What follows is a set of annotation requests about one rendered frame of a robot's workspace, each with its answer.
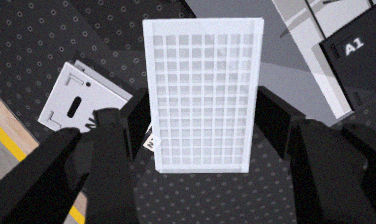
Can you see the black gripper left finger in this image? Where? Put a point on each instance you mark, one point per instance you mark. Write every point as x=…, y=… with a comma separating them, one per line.
x=37, y=190

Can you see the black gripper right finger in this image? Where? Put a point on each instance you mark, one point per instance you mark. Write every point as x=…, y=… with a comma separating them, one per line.
x=325, y=188

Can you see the white multi-well plate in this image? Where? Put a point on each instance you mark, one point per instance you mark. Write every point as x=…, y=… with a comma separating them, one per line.
x=192, y=110

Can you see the white paper label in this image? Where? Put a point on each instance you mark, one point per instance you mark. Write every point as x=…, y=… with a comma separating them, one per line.
x=149, y=143

